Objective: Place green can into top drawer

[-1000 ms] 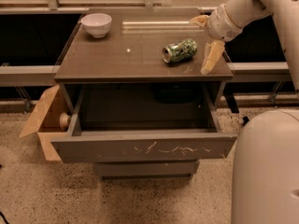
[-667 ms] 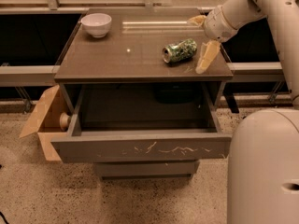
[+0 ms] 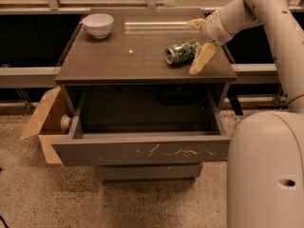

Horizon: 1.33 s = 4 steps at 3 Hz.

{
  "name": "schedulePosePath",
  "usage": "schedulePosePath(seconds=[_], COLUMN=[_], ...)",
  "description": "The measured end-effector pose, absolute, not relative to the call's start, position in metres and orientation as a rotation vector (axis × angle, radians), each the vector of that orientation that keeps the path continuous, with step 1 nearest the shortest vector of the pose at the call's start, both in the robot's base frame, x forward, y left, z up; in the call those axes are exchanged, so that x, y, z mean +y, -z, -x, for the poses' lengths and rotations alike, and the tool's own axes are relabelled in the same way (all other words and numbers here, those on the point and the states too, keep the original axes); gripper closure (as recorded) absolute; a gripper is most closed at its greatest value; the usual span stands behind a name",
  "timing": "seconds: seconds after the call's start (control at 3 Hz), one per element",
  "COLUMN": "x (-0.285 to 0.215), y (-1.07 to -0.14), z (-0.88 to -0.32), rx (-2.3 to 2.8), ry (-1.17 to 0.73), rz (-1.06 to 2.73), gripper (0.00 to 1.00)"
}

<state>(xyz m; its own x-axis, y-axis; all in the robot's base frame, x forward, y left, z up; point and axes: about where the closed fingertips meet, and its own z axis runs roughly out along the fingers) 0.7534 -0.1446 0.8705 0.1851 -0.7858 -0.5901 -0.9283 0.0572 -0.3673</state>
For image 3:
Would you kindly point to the cardboard box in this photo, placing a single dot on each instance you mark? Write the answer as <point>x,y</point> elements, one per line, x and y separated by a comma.
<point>45,123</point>

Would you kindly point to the grey drawer cabinet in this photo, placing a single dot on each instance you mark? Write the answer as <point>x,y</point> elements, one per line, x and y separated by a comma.
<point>133,55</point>

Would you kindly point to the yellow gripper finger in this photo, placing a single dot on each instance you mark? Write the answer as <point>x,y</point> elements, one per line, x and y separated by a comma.
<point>203,55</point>
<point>195,23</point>

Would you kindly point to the green soda can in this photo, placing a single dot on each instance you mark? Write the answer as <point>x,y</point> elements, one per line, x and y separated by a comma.
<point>180,53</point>

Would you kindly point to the closed grey lower drawer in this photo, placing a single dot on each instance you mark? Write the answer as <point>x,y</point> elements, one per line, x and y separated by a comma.
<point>149,172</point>

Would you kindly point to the white ceramic bowl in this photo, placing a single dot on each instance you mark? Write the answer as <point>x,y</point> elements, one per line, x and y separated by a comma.
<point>99,25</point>

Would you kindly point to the tape roll in box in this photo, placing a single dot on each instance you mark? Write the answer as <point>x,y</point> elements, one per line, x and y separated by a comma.
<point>65,123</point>

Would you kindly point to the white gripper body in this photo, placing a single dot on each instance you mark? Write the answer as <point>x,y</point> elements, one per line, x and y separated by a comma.
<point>214,28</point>

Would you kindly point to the open grey top drawer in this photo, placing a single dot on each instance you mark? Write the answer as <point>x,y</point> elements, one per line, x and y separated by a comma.
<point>144,124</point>

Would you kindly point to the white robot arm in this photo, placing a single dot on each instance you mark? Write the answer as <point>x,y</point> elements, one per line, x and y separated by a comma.
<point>265,167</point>

